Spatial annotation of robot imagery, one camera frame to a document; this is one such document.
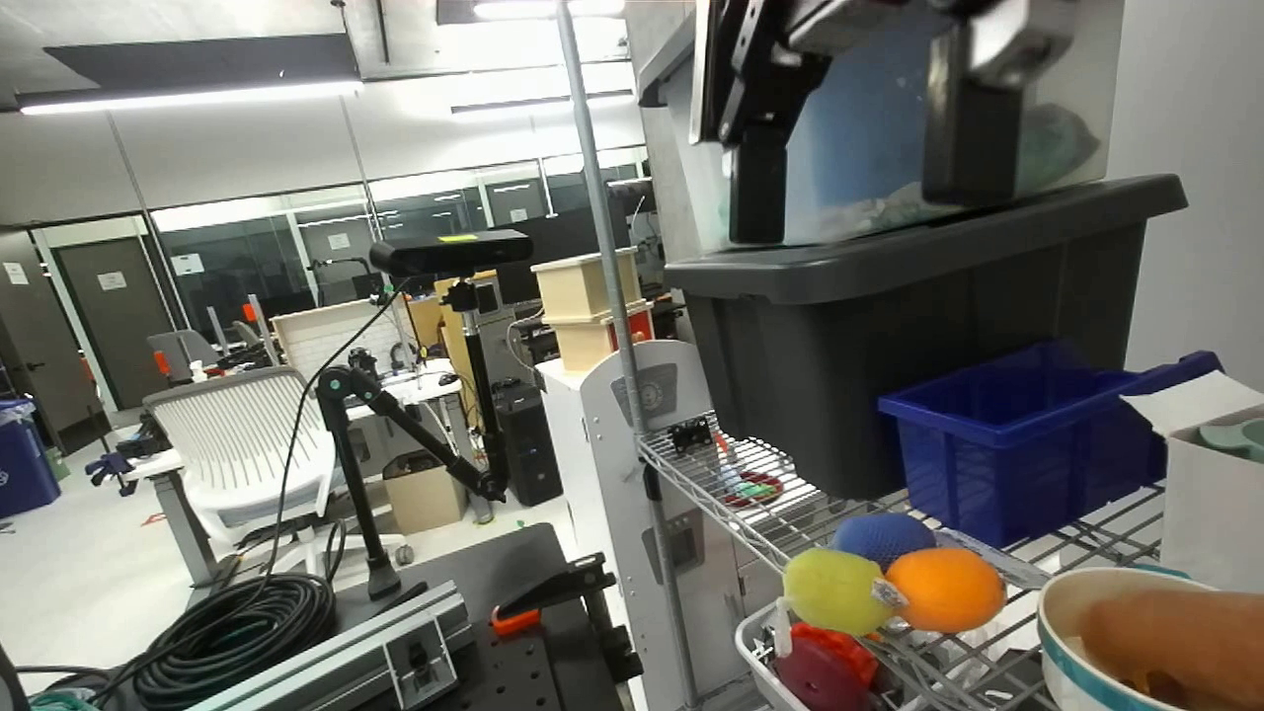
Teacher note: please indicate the orange and black clamp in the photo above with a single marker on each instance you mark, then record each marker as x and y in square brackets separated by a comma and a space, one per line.
[556, 581]

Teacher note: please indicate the black perforated breadboard table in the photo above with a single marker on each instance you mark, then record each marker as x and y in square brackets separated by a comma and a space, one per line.
[506, 674]

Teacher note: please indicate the teal plate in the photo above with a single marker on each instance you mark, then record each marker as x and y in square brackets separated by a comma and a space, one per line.
[1245, 436]

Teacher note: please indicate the orange sponge ball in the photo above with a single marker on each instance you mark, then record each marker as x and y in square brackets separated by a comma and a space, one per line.
[949, 589]

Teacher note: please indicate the silver aluminium extrusion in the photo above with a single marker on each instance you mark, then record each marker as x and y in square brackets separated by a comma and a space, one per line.
[330, 649]

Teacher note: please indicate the black articulated camera stand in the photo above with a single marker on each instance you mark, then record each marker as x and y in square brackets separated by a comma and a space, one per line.
[344, 448]

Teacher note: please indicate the black stereo camera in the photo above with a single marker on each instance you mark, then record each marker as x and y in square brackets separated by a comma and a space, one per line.
[451, 249]

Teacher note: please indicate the dark door with sign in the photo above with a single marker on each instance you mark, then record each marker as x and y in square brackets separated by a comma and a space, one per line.
[114, 328]

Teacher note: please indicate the white cardboard box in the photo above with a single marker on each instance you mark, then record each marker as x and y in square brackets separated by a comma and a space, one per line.
[1209, 515]

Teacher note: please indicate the tan bowl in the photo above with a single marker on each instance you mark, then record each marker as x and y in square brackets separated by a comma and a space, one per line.
[1063, 653]

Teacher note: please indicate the white tower device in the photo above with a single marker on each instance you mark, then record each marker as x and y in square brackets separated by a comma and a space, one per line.
[593, 460]

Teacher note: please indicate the blue recycling bin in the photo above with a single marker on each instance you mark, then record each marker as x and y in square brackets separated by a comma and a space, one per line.
[26, 460]

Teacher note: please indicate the black computer tower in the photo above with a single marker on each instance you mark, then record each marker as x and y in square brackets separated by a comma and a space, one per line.
[526, 444]

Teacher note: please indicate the white board panel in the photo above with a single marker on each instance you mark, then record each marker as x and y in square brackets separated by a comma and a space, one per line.
[330, 337]

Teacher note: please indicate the long ceiling light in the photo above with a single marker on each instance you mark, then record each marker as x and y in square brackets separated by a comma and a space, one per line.
[199, 95]

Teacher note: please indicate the blue sponge ball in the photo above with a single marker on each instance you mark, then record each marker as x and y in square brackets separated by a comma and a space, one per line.
[884, 536]

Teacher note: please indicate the dark grey storage tote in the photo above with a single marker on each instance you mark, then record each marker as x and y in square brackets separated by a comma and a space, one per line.
[896, 342]

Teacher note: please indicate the yellow sponge ball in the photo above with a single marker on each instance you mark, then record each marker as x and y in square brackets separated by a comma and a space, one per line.
[837, 595]

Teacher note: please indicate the stacked wooden boxes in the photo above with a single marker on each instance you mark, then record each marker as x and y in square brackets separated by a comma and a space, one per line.
[577, 308]

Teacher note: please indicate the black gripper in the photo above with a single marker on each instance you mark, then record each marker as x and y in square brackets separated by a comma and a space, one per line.
[871, 23]

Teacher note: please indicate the chrome shelf pole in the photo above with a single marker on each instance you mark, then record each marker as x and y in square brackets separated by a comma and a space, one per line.
[593, 199]

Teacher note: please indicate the red plastic object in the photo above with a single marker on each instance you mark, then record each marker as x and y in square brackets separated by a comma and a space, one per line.
[827, 668]

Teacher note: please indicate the blue plastic box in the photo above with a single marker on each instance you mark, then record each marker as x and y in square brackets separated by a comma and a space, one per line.
[1000, 448]

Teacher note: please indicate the white mesh office chair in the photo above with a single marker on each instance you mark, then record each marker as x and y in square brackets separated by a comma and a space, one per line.
[238, 448]

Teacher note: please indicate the clear plastic storage bin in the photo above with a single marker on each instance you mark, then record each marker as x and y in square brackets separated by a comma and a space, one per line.
[871, 132]

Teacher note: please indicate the small cardboard box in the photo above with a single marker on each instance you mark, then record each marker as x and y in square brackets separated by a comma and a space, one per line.
[426, 494]

